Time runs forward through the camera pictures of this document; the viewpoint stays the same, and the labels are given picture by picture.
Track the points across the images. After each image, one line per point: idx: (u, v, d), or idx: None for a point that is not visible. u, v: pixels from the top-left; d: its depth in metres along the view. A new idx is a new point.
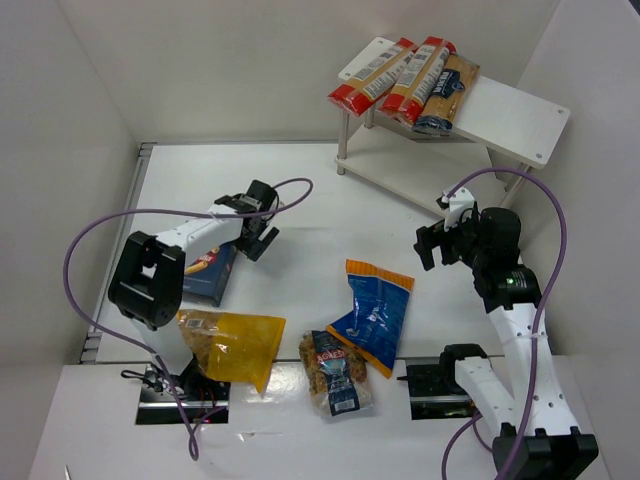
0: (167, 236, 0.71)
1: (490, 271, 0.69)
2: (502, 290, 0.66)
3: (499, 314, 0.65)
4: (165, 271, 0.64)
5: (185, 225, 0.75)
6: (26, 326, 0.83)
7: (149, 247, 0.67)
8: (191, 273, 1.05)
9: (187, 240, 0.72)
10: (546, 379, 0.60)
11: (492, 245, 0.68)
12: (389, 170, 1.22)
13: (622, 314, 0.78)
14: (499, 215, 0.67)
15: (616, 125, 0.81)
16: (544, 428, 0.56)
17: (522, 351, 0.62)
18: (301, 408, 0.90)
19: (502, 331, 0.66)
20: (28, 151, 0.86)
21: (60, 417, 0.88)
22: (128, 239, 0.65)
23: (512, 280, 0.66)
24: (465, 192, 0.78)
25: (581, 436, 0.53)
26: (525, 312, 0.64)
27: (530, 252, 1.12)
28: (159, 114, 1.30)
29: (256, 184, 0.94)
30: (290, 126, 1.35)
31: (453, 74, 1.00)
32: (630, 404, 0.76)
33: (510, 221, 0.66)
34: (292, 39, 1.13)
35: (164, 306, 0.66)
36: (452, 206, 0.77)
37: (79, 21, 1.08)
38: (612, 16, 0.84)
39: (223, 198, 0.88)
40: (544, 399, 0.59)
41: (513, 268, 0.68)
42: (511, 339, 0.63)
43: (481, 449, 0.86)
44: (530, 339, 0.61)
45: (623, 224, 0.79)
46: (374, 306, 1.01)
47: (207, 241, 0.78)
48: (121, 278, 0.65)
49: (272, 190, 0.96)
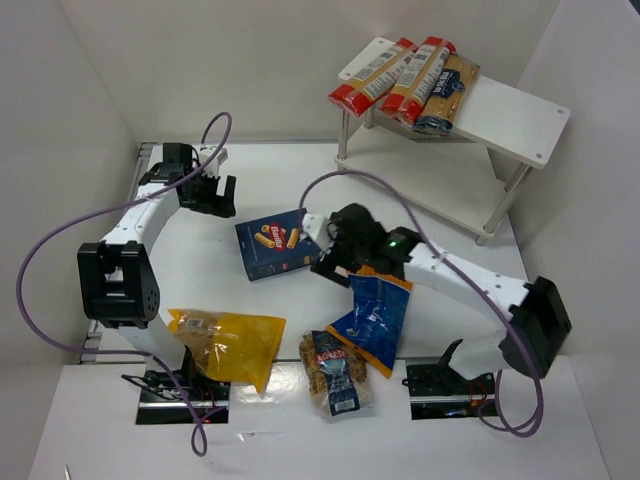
0: (116, 237, 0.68)
1: (378, 250, 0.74)
2: (394, 253, 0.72)
3: (411, 270, 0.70)
4: (130, 270, 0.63)
5: (127, 217, 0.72)
6: (26, 327, 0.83)
7: (104, 253, 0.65)
8: (260, 240, 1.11)
9: (138, 231, 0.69)
10: (478, 273, 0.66)
11: (362, 234, 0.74)
12: (388, 170, 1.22)
13: (622, 314, 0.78)
14: (345, 211, 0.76)
15: (616, 125, 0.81)
16: (513, 302, 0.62)
17: (446, 274, 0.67)
18: (301, 408, 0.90)
19: (424, 277, 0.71)
20: (28, 152, 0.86)
21: (58, 419, 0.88)
22: (80, 256, 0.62)
23: (395, 241, 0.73)
24: (311, 218, 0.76)
25: (540, 289, 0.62)
26: (423, 251, 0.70)
27: (530, 252, 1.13)
28: (160, 114, 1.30)
29: (168, 147, 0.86)
30: (289, 126, 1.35)
31: (453, 74, 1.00)
32: (629, 404, 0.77)
33: (353, 209, 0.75)
34: (293, 38, 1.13)
35: (147, 300, 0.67)
36: (313, 234, 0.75)
37: (78, 21, 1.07)
38: (613, 16, 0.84)
39: (144, 179, 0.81)
40: (491, 283, 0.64)
41: (388, 234, 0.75)
42: (433, 274, 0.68)
43: (482, 449, 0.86)
44: (442, 261, 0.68)
45: (623, 224, 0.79)
46: (374, 306, 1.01)
47: (154, 225, 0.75)
48: (94, 293, 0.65)
49: (187, 145, 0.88)
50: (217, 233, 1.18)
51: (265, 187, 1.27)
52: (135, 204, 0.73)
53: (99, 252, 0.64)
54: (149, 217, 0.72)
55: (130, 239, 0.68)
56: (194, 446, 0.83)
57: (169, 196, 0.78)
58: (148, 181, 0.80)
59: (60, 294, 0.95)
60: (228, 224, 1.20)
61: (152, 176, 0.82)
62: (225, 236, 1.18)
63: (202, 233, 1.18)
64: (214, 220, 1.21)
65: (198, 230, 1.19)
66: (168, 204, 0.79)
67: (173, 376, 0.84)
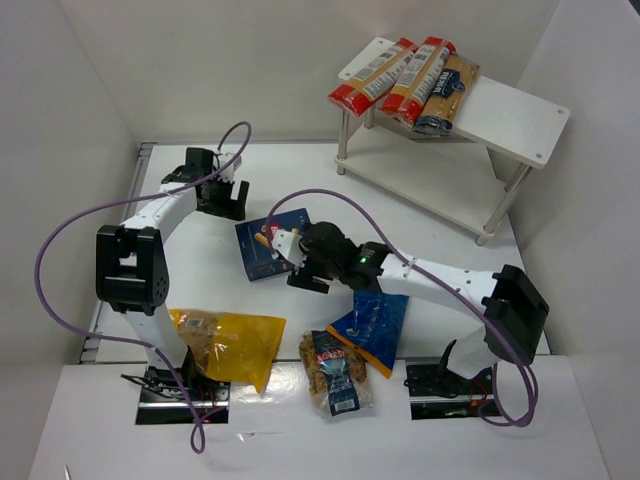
0: (135, 223, 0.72)
1: (352, 268, 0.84)
2: (364, 268, 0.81)
3: (385, 282, 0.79)
4: (144, 252, 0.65)
5: (146, 208, 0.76)
6: (25, 326, 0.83)
7: (121, 238, 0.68)
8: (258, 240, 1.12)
9: (155, 219, 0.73)
10: (448, 273, 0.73)
11: (332, 253, 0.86)
12: (388, 170, 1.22)
13: (622, 314, 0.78)
14: (316, 233, 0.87)
15: (616, 125, 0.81)
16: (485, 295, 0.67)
17: (417, 279, 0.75)
18: (301, 408, 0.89)
19: (401, 285, 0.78)
20: (27, 152, 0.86)
21: (58, 419, 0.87)
22: (99, 235, 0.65)
23: (365, 258, 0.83)
24: (283, 236, 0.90)
25: (508, 277, 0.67)
26: (393, 262, 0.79)
27: (530, 252, 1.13)
28: (160, 114, 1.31)
29: (191, 152, 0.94)
30: (289, 126, 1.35)
31: (453, 74, 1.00)
32: (629, 404, 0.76)
33: (324, 231, 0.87)
34: (293, 38, 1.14)
35: (156, 285, 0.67)
36: (285, 252, 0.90)
37: (78, 21, 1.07)
38: (613, 16, 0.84)
39: (168, 179, 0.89)
40: (462, 281, 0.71)
41: (360, 251, 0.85)
42: (408, 281, 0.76)
43: (482, 449, 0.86)
44: (412, 268, 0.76)
45: (623, 224, 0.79)
46: (374, 306, 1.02)
47: (171, 219, 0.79)
48: (106, 274, 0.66)
49: (209, 152, 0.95)
50: (217, 233, 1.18)
51: (265, 187, 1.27)
52: (156, 198, 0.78)
53: (117, 235, 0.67)
54: (167, 209, 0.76)
55: (146, 225, 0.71)
56: (193, 445, 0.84)
57: (189, 194, 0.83)
58: (171, 181, 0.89)
59: (60, 294, 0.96)
60: (228, 224, 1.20)
61: (175, 177, 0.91)
62: (225, 236, 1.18)
63: (202, 233, 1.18)
64: (214, 220, 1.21)
65: (198, 230, 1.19)
66: (187, 202, 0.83)
67: (175, 373, 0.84)
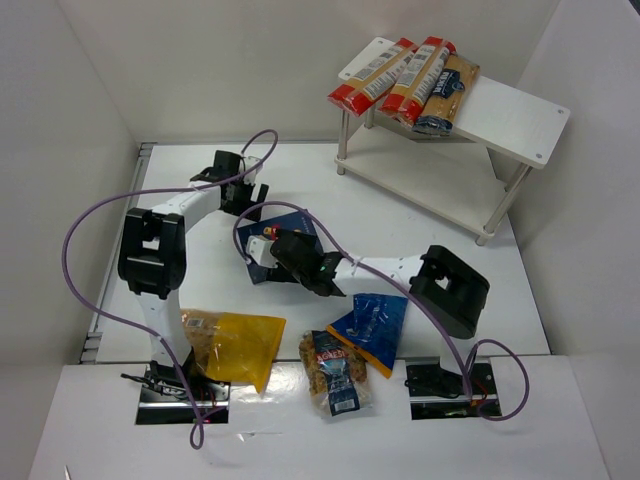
0: (163, 209, 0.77)
1: (315, 276, 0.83)
2: (324, 275, 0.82)
3: (340, 282, 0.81)
4: (168, 236, 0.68)
5: (174, 199, 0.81)
6: (24, 328, 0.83)
7: (147, 222, 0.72)
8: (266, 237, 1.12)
9: (181, 208, 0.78)
10: (384, 262, 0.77)
11: (299, 261, 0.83)
12: (388, 170, 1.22)
13: (622, 314, 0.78)
14: (280, 244, 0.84)
15: (615, 126, 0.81)
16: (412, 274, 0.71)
17: (365, 274, 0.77)
18: (300, 408, 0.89)
19: (353, 285, 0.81)
20: (27, 153, 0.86)
21: (57, 420, 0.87)
22: (127, 217, 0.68)
23: (325, 266, 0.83)
24: (256, 243, 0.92)
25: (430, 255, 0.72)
26: (344, 264, 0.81)
27: (530, 253, 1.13)
28: (160, 114, 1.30)
29: (219, 154, 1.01)
30: (289, 126, 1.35)
31: (454, 75, 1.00)
32: (629, 404, 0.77)
33: (289, 240, 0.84)
34: (293, 38, 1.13)
35: (174, 270, 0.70)
36: (258, 258, 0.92)
37: (78, 21, 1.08)
38: (613, 16, 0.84)
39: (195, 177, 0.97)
40: (395, 266, 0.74)
41: (322, 259, 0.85)
42: (354, 278, 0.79)
43: (483, 449, 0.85)
44: (358, 264, 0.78)
45: (623, 225, 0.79)
46: (374, 306, 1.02)
47: (196, 210, 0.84)
48: (128, 253, 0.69)
49: (237, 156, 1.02)
50: (217, 232, 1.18)
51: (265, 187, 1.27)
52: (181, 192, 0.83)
53: (143, 218, 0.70)
54: (193, 202, 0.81)
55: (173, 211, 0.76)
56: (192, 440, 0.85)
57: (214, 194, 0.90)
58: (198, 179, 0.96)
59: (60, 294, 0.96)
60: (228, 224, 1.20)
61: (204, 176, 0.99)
62: (225, 236, 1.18)
63: (202, 233, 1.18)
64: (214, 221, 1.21)
65: (198, 230, 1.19)
66: (212, 198, 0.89)
67: (179, 368, 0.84)
